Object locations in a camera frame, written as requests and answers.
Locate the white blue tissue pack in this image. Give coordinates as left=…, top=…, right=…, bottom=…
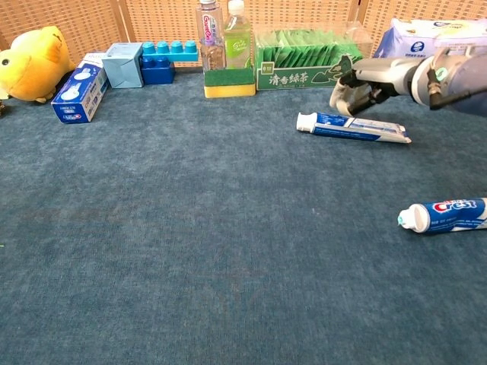
left=372, top=17, right=487, bottom=62

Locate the blue white slim toothpaste tube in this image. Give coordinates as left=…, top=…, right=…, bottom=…
left=296, top=112, right=413, bottom=144

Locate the dark blue building block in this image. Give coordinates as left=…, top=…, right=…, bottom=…
left=140, top=56, right=177, bottom=85

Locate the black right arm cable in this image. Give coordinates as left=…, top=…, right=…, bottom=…
left=428, top=56, right=487, bottom=111

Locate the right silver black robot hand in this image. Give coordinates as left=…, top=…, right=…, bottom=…
left=329, top=56, right=419, bottom=118

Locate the clear bottle green label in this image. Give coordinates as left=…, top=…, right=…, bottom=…
left=223, top=0, right=253, bottom=70

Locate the clear bottle purple label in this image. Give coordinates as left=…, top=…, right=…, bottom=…
left=195, top=0, right=226, bottom=73

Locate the wicker folding screen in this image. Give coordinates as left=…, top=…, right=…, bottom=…
left=0, top=0, right=487, bottom=69

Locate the green yellow sponge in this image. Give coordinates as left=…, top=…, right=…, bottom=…
left=203, top=67, right=256, bottom=99

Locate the green tea sachet box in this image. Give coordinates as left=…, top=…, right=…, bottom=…
left=254, top=21, right=374, bottom=91

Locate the yellow plush toy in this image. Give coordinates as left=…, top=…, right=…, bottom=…
left=0, top=25, right=77, bottom=103

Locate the light blue paper carton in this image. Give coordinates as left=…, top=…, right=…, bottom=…
left=101, top=42, right=145, bottom=89

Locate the blue table cloth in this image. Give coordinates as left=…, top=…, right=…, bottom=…
left=0, top=71, right=487, bottom=365

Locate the long light blue building block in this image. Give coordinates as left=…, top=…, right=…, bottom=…
left=142, top=40, right=200, bottom=63

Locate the blue Crest logo toothpaste tube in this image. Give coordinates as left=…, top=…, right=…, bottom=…
left=397, top=197, right=487, bottom=234

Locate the blue toothbrush box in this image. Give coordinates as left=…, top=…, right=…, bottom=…
left=50, top=52, right=110, bottom=125

